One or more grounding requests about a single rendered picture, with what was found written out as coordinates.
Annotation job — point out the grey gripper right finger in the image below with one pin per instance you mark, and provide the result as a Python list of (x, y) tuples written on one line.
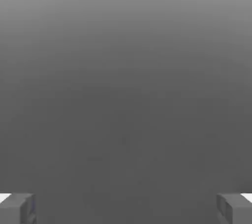
[(238, 210)]

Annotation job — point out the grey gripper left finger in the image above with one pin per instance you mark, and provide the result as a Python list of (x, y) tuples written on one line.
[(13, 210)]

